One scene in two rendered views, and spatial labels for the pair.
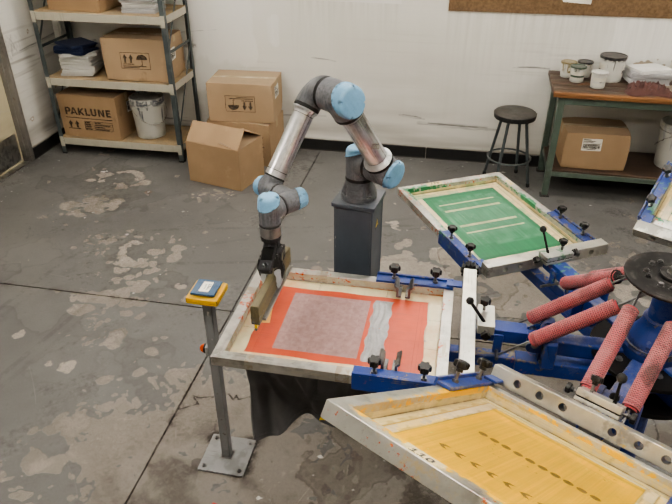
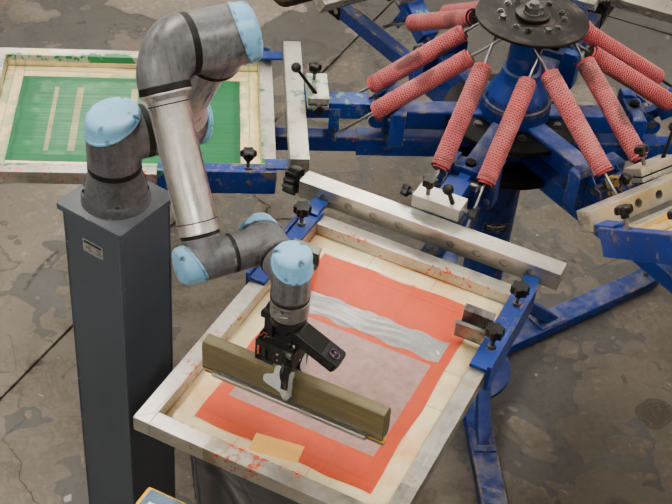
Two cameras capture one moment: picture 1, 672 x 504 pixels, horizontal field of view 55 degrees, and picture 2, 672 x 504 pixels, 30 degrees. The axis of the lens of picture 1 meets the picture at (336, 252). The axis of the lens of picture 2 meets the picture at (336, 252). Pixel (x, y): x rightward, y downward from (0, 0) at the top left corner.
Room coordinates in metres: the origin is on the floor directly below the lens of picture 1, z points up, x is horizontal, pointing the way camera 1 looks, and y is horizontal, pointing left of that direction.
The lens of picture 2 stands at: (1.53, 1.90, 2.92)
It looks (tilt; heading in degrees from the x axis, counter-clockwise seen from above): 40 degrees down; 282
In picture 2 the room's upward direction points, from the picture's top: 5 degrees clockwise
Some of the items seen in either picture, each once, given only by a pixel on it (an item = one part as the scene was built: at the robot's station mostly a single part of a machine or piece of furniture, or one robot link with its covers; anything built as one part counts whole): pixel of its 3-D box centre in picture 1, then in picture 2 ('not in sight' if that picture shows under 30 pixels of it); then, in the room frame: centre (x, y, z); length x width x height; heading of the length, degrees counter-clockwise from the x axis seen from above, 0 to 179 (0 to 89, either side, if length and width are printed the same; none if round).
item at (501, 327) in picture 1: (500, 331); (446, 203); (1.77, -0.57, 1.02); 0.17 x 0.06 x 0.05; 79
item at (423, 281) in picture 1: (414, 285); (285, 251); (2.11, -0.31, 0.98); 0.30 x 0.05 x 0.07; 79
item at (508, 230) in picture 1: (507, 216); (183, 89); (2.54, -0.76, 1.05); 1.08 x 0.61 x 0.23; 19
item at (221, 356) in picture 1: (341, 322); (345, 356); (1.88, -0.02, 0.97); 0.79 x 0.58 x 0.04; 79
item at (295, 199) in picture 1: (288, 199); (259, 244); (2.04, 0.17, 1.39); 0.11 x 0.11 x 0.08; 43
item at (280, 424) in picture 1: (315, 406); not in sight; (1.69, 0.07, 0.74); 0.46 x 0.04 x 0.42; 79
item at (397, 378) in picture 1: (398, 382); (502, 333); (1.56, -0.20, 0.98); 0.30 x 0.05 x 0.07; 79
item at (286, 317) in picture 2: (269, 230); (288, 306); (1.95, 0.23, 1.32); 0.08 x 0.08 x 0.05
